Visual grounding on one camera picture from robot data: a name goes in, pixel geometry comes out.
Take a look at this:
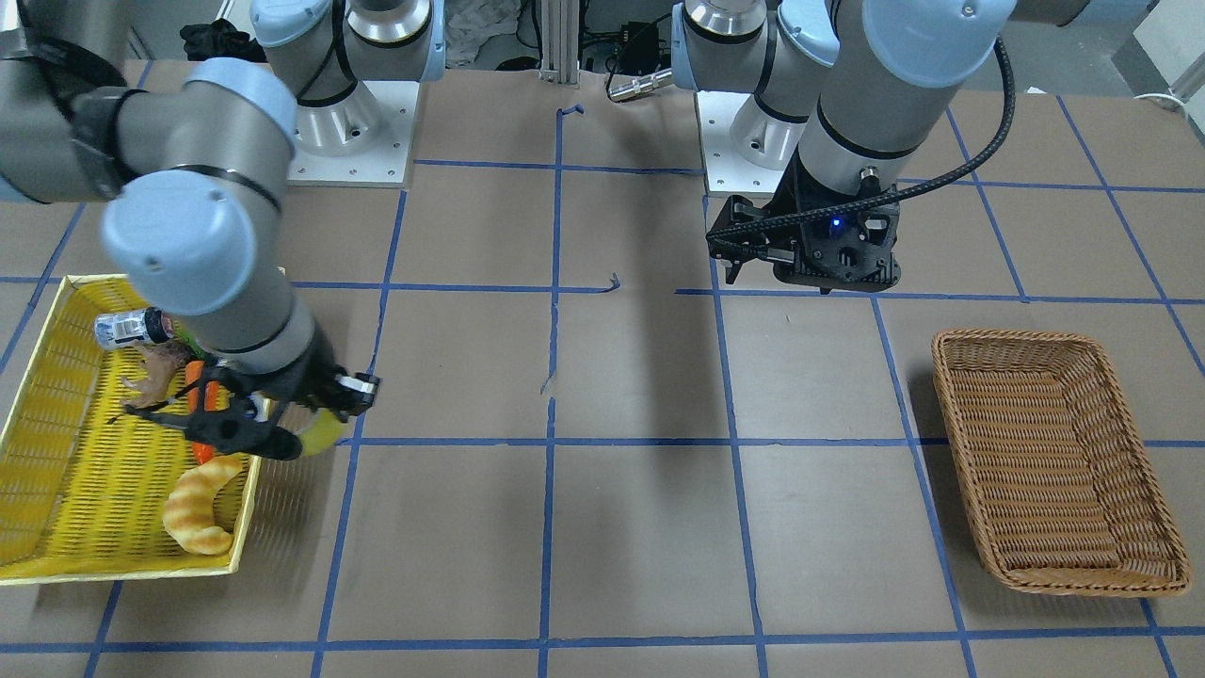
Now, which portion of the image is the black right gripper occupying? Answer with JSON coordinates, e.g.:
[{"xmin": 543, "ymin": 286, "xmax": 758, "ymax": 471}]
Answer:
[{"xmin": 158, "ymin": 330, "xmax": 380, "ymax": 460}]

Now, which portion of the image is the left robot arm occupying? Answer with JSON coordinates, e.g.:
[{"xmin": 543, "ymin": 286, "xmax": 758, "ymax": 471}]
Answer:
[{"xmin": 671, "ymin": 1, "xmax": 1017, "ymax": 293}]

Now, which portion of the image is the brown toy root figure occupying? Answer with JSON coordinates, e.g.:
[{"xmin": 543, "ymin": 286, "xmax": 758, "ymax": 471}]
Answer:
[{"xmin": 104, "ymin": 340, "xmax": 201, "ymax": 429}]

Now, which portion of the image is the orange toy carrot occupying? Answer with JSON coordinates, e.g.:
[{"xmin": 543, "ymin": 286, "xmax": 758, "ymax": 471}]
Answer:
[{"xmin": 186, "ymin": 360, "xmax": 222, "ymax": 466}]

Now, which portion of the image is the black glove cloth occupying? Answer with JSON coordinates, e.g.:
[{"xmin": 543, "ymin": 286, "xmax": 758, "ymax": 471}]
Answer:
[{"xmin": 178, "ymin": 18, "xmax": 268, "ymax": 64}]

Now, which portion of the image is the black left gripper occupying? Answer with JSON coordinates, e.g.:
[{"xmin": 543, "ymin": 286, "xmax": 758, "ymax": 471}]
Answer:
[{"xmin": 707, "ymin": 157, "xmax": 901, "ymax": 293}]

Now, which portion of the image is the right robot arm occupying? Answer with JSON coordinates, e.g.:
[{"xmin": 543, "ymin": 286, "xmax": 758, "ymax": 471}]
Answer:
[{"xmin": 1, "ymin": 1, "xmax": 446, "ymax": 460}]

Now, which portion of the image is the black corrugated cable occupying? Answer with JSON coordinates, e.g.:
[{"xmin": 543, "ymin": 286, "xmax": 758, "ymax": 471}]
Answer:
[{"xmin": 706, "ymin": 39, "xmax": 1019, "ymax": 246}]

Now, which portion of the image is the brown wicker basket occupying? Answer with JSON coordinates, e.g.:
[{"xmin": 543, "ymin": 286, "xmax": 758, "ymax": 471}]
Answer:
[{"xmin": 931, "ymin": 328, "xmax": 1193, "ymax": 599}]

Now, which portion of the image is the toy croissant bread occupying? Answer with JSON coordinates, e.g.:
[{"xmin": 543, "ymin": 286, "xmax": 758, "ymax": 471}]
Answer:
[{"xmin": 161, "ymin": 456, "xmax": 243, "ymax": 558}]

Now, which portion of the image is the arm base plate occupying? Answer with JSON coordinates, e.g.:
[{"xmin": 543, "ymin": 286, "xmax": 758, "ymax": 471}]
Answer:
[
  {"xmin": 287, "ymin": 81, "xmax": 423, "ymax": 188},
  {"xmin": 696, "ymin": 92, "xmax": 805, "ymax": 199}
]

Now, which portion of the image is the aluminium frame post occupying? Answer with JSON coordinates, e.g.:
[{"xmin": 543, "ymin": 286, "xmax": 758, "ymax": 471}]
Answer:
[{"xmin": 534, "ymin": 0, "xmax": 582, "ymax": 89}]

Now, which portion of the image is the yellow woven basket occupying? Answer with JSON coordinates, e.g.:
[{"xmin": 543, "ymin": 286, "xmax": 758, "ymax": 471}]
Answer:
[{"xmin": 1, "ymin": 275, "xmax": 260, "ymax": 586}]

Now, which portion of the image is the small labelled bottle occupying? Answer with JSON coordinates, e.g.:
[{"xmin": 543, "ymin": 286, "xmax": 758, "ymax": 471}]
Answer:
[{"xmin": 93, "ymin": 306, "xmax": 178, "ymax": 350}]

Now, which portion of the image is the yellow tape roll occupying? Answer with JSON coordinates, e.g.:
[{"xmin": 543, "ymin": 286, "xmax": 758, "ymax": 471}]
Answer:
[{"xmin": 277, "ymin": 403, "xmax": 349, "ymax": 460}]

